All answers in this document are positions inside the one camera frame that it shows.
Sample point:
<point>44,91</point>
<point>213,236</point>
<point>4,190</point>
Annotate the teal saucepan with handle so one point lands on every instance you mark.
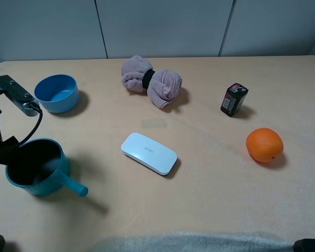
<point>40,167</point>

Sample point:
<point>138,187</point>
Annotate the blue plastic bowl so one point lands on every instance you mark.
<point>57,93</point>

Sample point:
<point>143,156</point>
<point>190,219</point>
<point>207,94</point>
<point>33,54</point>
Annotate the white glasses case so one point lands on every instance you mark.
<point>149,153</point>

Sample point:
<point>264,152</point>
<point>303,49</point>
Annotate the pink rolled towel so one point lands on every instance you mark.
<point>161,86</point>

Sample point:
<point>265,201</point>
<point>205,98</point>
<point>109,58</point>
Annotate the orange fruit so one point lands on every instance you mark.
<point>264,145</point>

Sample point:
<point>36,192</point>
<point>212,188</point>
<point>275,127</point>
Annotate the black base corner right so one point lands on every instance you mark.
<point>304,245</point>

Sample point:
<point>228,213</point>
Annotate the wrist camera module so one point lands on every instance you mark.
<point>20,97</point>

